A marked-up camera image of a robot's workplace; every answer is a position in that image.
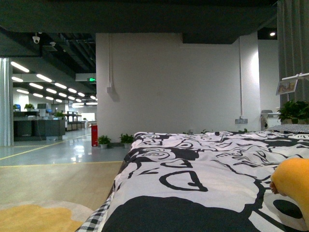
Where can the yellow plush toy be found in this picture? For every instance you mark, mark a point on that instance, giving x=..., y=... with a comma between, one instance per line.
x=291, y=178

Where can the right small potted plant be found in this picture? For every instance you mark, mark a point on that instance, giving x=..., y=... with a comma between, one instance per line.
x=126, y=140

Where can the small potted plant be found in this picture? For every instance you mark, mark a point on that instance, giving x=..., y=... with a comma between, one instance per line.
x=104, y=141
x=126, y=140

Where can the left small potted plant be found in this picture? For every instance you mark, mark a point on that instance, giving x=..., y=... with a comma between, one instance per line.
x=104, y=141

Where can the red floor sign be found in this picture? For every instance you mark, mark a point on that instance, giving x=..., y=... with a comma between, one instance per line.
x=94, y=135

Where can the black white patterned duvet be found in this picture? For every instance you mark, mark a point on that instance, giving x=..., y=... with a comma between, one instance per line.
x=212, y=182

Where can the checkered bed sheet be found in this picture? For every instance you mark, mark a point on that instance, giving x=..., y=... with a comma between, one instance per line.
x=92, y=224

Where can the dark office counter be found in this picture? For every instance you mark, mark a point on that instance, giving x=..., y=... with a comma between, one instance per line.
x=28, y=126

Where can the checkered pillow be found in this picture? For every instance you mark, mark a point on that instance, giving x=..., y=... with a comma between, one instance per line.
x=290, y=128

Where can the picture card on stand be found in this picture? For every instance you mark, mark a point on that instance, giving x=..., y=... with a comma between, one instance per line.
x=286, y=86

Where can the large green potted plant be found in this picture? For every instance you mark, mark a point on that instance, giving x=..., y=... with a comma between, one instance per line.
x=295, y=111

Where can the yellow grey rug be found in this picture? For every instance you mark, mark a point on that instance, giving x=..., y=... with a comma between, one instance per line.
x=49, y=216

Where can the grey curtain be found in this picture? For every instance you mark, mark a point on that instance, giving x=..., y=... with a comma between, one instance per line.
x=293, y=37

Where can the grey wall socket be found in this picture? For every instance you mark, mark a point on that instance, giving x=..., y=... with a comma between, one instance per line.
x=241, y=121

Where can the white security camera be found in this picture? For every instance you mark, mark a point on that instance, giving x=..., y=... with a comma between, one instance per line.
x=36, y=39

